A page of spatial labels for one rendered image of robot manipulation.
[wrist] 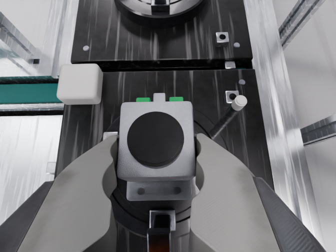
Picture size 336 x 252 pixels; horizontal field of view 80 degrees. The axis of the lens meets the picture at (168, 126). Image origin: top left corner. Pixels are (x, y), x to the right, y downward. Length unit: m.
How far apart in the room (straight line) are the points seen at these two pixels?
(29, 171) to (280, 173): 0.32
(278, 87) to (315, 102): 0.16
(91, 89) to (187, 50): 0.13
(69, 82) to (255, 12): 0.28
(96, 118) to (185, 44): 0.15
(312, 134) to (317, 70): 0.20
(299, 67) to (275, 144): 0.23
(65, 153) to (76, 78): 0.09
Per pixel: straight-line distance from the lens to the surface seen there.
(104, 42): 0.31
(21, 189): 0.34
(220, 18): 0.33
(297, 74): 0.46
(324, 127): 0.31
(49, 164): 0.27
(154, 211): 0.20
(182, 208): 0.21
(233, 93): 0.25
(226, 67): 0.29
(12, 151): 0.36
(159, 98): 0.17
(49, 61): 0.33
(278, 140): 0.28
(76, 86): 0.26
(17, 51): 0.32
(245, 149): 0.25
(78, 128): 0.26
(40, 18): 0.55
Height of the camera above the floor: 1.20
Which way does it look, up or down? 73 degrees down
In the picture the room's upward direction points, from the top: 1 degrees counter-clockwise
